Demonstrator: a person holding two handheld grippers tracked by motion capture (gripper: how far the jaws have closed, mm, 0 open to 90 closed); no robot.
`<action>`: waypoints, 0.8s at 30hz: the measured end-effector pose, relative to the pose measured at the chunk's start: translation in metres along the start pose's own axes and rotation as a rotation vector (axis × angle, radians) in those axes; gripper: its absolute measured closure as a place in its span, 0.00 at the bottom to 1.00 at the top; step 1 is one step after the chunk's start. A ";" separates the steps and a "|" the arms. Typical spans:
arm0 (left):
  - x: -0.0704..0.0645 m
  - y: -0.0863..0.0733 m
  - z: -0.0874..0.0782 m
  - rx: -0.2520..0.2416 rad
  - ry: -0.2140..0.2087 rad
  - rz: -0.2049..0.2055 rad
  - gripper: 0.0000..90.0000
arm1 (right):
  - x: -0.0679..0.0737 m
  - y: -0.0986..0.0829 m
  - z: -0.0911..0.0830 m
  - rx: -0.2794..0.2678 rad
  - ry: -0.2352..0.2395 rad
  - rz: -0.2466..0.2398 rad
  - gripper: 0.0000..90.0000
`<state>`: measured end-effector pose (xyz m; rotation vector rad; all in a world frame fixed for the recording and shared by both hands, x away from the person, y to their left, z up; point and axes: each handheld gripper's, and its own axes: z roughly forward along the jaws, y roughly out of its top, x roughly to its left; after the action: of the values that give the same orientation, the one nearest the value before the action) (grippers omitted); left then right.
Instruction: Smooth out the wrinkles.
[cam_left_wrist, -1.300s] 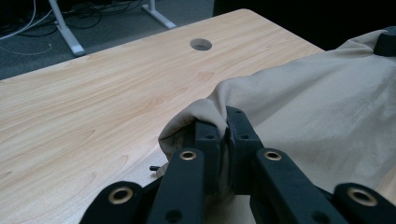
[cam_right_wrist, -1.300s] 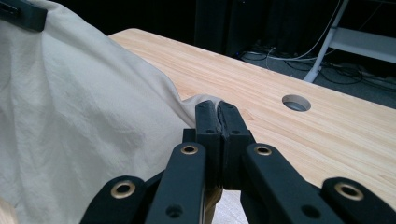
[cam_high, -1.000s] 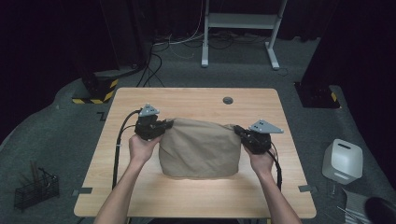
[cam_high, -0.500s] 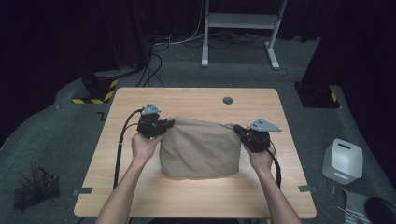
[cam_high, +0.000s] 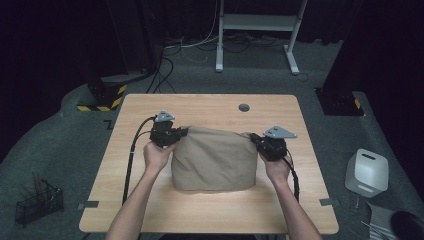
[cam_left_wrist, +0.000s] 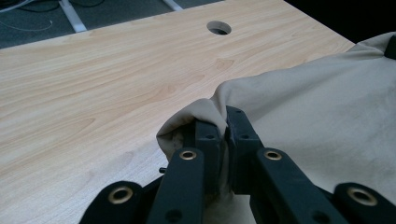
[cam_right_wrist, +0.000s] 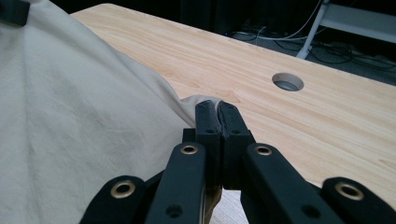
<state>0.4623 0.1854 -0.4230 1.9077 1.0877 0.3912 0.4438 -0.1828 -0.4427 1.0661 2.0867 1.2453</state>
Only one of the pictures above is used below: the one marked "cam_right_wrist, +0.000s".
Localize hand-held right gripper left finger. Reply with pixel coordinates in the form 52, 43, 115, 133
182, 100, 222, 189

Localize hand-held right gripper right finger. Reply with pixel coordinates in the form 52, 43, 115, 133
218, 101, 257, 190

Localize grey round cable grommet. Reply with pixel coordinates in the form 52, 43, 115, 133
271, 72, 305, 92

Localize white floor cable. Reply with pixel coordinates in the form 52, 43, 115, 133
230, 0, 323, 42

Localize khaki shorts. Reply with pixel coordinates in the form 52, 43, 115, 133
0, 0, 223, 224

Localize white metal stand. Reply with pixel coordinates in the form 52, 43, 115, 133
295, 0, 396, 60

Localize black cable bundle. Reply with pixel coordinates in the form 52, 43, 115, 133
274, 36, 396, 71

